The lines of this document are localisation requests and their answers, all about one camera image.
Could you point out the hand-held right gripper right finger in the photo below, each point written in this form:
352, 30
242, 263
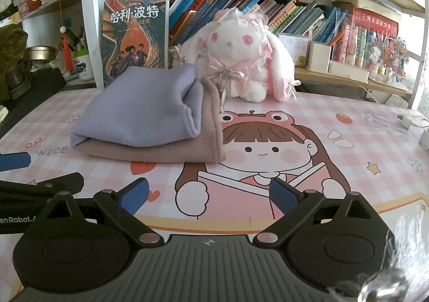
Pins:
284, 197

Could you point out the metal bowl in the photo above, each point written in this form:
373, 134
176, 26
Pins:
41, 53

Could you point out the red boxed book set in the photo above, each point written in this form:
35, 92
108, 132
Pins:
365, 37

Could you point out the white and wooden bookshelf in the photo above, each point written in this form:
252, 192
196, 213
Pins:
87, 20

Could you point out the dragon cover book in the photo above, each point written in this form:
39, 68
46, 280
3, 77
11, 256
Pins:
134, 37

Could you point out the white paint bucket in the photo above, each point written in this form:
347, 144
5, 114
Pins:
83, 65

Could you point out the white charger plug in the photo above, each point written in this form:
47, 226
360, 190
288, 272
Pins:
406, 121

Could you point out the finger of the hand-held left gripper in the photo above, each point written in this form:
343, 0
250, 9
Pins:
13, 161
50, 184

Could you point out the row of colourful books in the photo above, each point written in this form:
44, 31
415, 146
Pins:
295, 17

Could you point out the white low tray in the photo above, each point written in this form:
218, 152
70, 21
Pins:
348, 71

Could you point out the blue and beige sweater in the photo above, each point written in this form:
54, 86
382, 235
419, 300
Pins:
140, 114

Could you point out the red hanging tassel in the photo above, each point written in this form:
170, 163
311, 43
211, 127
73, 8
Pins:
67, 50

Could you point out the pink checkered cartoon desk mat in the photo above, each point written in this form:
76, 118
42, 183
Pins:
301, 127

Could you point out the white pink plush bunny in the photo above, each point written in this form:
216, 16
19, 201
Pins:
234, 44

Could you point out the colourful hanging trinkets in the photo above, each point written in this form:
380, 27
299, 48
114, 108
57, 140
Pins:
393, 54

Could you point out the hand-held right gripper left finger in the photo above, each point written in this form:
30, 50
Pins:
135, 196

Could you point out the black flat board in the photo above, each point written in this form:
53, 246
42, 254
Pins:
33, 94

